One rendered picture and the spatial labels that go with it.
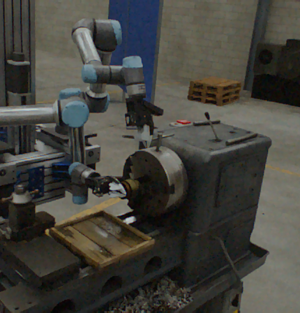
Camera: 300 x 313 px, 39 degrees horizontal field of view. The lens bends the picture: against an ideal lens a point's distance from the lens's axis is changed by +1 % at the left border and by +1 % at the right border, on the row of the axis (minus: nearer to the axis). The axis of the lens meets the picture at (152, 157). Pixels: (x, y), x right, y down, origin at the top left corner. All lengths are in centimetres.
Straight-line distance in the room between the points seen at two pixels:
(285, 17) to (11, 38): 1025
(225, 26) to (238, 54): 89
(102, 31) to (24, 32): 43
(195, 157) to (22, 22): 109
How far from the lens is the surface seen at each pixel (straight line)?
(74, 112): 185
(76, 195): 202
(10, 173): 201
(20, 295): 153
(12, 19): 227
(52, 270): 151
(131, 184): 182
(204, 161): 187
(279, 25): 1207
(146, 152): 188
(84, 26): 204
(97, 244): 182
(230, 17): 1261
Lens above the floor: 182
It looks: 19 degrees down
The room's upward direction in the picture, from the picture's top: 6 degrees clockwise
